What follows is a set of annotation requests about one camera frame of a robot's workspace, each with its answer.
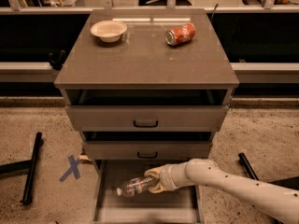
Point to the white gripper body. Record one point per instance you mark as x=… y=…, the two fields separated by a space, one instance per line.
x=165 y=177

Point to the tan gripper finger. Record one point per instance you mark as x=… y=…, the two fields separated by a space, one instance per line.
x=157 y=189
x=155 y=172

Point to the clear plastic water bottle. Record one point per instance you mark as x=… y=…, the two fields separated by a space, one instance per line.
x=137 y=185

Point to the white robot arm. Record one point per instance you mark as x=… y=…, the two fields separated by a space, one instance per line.
x=275 y=201

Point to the grey bottom drawer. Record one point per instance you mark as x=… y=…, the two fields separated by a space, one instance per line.
x=181 y=206

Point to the grey drawer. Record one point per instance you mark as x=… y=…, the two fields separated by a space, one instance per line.
x=147 y=145
x=181 y=206
x=140 y=118

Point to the grey middle drawer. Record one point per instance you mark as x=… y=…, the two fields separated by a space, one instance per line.
x=147 y=145

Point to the grey drawer cabinet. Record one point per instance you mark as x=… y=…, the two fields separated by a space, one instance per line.
x=142 y=69

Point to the grey top drawer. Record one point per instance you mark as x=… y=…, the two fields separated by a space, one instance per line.
x=140 y=118

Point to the blue tape cross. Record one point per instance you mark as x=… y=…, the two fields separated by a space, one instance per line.
x=72 y=170

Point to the black right floor stand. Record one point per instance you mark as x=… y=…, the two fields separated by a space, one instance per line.
x=291 y=183

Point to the black floor stand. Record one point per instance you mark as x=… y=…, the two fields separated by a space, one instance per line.
x=29 y=166
x=291 y=183

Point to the black left floor stand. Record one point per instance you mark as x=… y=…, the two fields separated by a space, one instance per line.
x=29 y=166

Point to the orange soda can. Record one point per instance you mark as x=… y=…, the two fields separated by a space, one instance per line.
x=181 y=34

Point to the white paper bowl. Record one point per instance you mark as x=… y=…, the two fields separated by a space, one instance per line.
x=109 y=31

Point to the black clamp on rail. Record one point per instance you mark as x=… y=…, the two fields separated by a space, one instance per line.
x=57 y=60

